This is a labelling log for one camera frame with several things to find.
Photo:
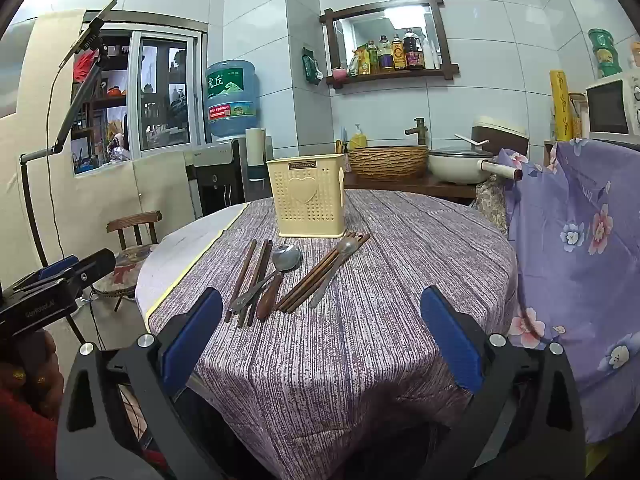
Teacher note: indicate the water dispenser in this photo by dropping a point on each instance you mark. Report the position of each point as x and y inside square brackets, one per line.
[217, 175]

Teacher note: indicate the dark soy sauce bottle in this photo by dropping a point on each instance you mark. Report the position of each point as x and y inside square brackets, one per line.
[414, 52]

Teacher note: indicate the green ceramic jar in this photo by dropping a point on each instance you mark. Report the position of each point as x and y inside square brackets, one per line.
[605, 52]

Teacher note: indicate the dark wooden chopstick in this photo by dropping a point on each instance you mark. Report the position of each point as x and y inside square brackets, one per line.
[364, 239]
[263, 270]
[311, 280]
[254, 280]
[241, 280]
[304, 280]

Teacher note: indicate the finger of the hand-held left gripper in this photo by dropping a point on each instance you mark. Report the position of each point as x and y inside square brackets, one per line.
[95, 265]
[57, 266]

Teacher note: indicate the blue water jug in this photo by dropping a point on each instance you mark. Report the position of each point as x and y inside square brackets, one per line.
[232, 95]

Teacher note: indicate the pink cup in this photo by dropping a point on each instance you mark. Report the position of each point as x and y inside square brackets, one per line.
[340, 73]

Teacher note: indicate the cream plastic utensil holder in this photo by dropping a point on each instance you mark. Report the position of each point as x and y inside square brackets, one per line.
[305, 200]

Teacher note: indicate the white round table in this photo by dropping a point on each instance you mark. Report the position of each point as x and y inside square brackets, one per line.
[180, 255]

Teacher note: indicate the cream pan with glass lid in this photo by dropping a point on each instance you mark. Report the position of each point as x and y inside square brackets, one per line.
[455, 167]

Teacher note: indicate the cream rice cooker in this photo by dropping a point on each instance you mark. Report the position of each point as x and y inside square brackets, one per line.
[500, 130]

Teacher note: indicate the orange label sauce bottle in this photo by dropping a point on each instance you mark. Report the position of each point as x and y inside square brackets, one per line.
[398, 55]

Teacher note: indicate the purple floral cloth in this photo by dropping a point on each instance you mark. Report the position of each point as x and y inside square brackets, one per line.
[575, 270]

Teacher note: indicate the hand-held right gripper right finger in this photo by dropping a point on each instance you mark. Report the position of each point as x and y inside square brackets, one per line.
[450, 335]

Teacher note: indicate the green wall packet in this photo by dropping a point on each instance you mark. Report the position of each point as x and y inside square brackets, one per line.
[312, 67]

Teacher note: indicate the yellow roll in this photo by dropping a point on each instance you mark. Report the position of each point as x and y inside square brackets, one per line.
[561, 105]

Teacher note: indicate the yellow green seasoning packet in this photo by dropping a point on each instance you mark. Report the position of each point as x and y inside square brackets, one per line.
[360, 60]

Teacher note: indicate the white microwave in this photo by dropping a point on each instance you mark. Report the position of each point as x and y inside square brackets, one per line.
[607, 107]

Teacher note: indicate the person's left forearm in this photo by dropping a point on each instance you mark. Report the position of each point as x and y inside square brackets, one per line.
[25, 440]

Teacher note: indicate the metal fork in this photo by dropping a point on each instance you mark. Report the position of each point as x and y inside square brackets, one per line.
[245, 296]

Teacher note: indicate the yellow soap dispenser bottle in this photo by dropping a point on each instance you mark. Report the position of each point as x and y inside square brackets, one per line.
[358, 140]

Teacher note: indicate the brass faucet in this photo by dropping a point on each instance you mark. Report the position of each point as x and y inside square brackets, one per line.
[420, 132]

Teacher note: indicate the wooden framed mirror shelf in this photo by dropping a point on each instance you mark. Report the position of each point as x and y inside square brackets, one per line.
[390, 74]

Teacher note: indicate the person's left hand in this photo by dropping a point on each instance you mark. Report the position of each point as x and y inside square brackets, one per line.
[35, 365]

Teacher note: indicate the paisley cloth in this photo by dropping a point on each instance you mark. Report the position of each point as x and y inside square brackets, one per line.
[492, 205]

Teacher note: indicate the small metal spoon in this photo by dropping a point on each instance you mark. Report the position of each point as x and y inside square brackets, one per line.
[347, 246]

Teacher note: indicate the purple label sauce bottle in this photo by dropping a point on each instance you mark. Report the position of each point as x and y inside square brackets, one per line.
[385, 57]

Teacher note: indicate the woven pattern basin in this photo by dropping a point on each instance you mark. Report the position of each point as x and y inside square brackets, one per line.
[387, 162]

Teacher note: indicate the dark wooden counter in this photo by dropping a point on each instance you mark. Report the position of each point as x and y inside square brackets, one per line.
[425, 189]

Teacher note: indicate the wooden chair with cushion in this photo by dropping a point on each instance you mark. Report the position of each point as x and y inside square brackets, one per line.
[132, 222]

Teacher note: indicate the beige board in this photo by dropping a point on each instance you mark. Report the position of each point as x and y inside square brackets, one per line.
[30, 170]

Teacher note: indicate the green cooking oil bottle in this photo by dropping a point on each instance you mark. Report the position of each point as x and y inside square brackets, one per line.
[373, 57]

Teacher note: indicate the phone on stand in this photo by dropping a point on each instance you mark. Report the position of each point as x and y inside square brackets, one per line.
[90, 32]

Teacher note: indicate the sliding glass window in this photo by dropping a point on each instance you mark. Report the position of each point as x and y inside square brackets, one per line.
[160, 85]

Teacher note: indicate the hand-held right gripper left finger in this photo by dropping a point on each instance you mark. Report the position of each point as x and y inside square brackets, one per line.
[197, 340]

